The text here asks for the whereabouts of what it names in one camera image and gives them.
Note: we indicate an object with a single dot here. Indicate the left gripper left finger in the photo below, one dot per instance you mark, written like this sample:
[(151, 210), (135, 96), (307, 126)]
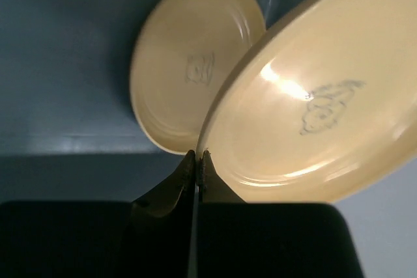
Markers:
[(96, 215)]

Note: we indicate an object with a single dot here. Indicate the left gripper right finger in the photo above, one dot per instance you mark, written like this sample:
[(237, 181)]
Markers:
[(239, 239)]

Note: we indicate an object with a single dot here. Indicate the cream plate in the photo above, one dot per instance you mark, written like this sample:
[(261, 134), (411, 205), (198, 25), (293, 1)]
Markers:
[(323, 106), (184, 52)]

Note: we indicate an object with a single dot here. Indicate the grey plastic bin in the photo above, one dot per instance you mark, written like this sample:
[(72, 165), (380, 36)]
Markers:
[(67, 128)]

